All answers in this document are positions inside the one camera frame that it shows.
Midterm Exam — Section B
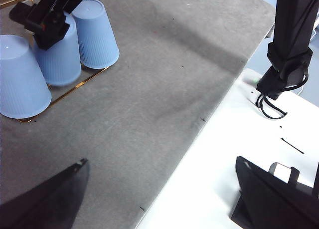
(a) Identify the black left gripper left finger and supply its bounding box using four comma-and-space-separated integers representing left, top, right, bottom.
0, 158, 90, 229

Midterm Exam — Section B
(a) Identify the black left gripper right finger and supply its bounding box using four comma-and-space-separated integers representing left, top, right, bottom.
230, 156, 319, 229

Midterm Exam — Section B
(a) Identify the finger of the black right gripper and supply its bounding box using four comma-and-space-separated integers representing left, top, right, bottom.
33, 21, 71, 51

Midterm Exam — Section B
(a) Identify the blue ribbed plastic cup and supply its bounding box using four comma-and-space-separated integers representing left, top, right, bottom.
71, 0, 120, 70
0, 34, 52, 119
32, 11, 82, 87

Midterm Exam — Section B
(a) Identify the small black bracket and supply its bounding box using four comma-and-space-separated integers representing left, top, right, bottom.
268, 161, 300, 186

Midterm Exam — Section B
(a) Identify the gold wire cup holder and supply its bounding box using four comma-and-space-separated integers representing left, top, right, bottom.
0, 0, 111, 123

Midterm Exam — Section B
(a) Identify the black looped cable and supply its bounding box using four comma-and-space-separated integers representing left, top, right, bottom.
255, 73, 310, 120

